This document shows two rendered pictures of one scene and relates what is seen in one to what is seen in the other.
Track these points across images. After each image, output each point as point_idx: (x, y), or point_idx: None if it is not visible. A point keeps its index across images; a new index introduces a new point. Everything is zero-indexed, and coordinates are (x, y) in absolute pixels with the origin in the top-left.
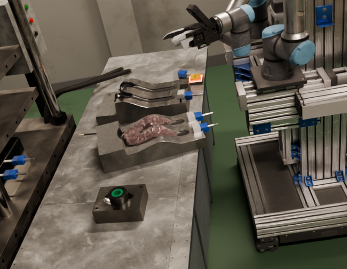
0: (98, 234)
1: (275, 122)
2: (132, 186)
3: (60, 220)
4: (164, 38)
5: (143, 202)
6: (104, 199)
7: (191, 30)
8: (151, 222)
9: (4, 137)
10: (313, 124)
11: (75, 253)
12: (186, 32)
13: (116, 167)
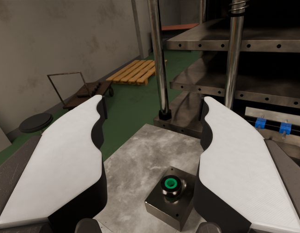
0: (158, 174)
1: None
2: (184, 207)
3: (193, 154)
4: (200, 102)
5: (159, 214)
6: (181, 179)
7: (12, 207)
8: (139, 218)
9: (289, 100)
10: None
11: (150, 158)
12: (48, 150)
13: None
